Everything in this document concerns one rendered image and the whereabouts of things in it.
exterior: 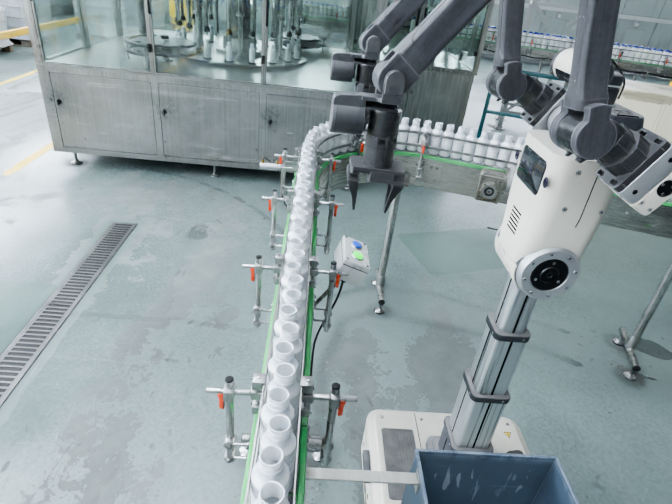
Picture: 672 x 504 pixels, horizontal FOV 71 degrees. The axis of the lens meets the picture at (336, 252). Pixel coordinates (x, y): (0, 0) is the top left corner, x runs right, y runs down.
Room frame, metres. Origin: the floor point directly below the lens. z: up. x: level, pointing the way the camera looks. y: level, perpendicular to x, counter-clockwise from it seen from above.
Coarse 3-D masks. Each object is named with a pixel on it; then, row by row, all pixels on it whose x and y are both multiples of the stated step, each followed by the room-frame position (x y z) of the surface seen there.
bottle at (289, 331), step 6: (282, 324) 0.76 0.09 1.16; (288, 324) 0.77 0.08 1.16; (294, 324) 0.76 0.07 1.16; (282, 330) 0.74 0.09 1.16; (288, 330) 0.77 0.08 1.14; (294, 330) 0.76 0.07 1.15; (282, 336) 0.74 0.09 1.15; (288, 336) 0.73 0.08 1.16; (294, 336) 0.74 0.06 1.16; (276, 342) 0.75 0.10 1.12; (294, 342) 0.74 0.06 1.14; (300, 342) 0.75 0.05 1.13; (294, 348) 0.73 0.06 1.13; (300, 348) 0.74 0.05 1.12; (294, 354) 0.73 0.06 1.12; (300, 354) 0.74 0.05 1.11; (300, 360) 0.74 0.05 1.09; (300, 366) 0.75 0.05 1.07; (300, 372) 0.75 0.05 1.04
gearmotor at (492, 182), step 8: (488, 168) 2.37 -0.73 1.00; (512, 168) 2.29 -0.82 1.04; (480, 176) 2.31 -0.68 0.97; (488, 176) 2.28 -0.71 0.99; (496, 176) 2.28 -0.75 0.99; (504, 176) 2.29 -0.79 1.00; (512, 176) 2.25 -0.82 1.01; (480, 184) 2.29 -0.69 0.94; (488, 184) 2.27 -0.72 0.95; (496, 184) 2.27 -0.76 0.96; (504, 184) 2.25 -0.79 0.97; (480, 192) 2.27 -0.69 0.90; (488, 192) 2.27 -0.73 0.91; (496, 192) 2.26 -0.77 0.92; (480, 200) 2.28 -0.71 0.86; (488, 200) 2.28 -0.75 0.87; (496, 200) 2.27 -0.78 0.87
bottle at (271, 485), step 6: (264, 486) 0.40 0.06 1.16; (270, 486) 0.41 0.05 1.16; (276, 486) 0.41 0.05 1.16; (282, 486) 0.41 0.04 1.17; (264, 492) 0.41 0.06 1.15; (270, 492) 0.41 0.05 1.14; (276, 492) 0.41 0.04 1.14; (282, 492) 0.40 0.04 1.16; (258, 498) 0.39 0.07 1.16; (264, 498) 0.42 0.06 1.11; (270, 498) 0.42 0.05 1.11; (276, 498) 0.42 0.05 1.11; (282, 498) 0.39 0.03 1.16
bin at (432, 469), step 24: (432, 456) 0.66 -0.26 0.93; (456, 456) 0.67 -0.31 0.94; (480, 456) 0.67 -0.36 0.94; (504, 456) 0.67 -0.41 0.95; (528, 456) 0.68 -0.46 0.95; (552, 456) 0.69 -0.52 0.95; (336, 480) 0.58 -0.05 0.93; (360, 480) 0.59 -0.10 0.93; (384, 480) 0.60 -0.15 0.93; (408, 480) 0.60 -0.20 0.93; (432, 480) 0.66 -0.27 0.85; (456, 480) 0.67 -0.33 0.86; (480, 480) 0.67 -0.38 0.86; (504, 480) 0.67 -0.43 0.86; (528, 480) 0.68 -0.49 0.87; (552, 480) 0.66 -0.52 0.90
